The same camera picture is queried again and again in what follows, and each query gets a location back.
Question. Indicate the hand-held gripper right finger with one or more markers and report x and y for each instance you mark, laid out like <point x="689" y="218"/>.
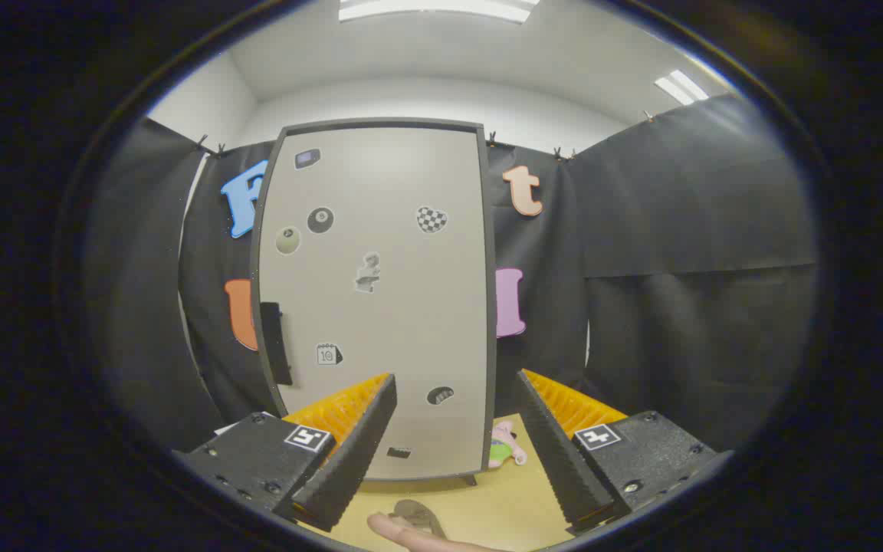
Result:
<point x="560" y="460"/>

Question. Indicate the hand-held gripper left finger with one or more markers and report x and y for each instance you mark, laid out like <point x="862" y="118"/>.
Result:
<point x="349" y="460"/>

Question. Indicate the brown suede shoe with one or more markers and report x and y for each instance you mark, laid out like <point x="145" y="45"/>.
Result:
<point x="418" y="514"/>

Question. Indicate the dark grey shoe cabinet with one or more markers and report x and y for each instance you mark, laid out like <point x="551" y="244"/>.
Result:
<point x="490" y="322"/>

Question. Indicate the light grey shoe cabinet door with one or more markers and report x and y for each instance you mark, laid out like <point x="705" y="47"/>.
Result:
<point x="395" y="307"/>

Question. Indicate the pink and green plush toy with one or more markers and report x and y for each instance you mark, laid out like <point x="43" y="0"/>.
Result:
<point x="504" y="448"/>

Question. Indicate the black backdrop cloth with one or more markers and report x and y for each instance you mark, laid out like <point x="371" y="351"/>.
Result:
<point x="679" y="230"/>

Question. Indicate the small ceiling light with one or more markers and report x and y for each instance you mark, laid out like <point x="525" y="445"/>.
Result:
<point x="683" y="86"/>

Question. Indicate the long ceiling light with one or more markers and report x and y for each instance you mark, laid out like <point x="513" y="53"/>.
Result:
<point x="434" y="9"/>

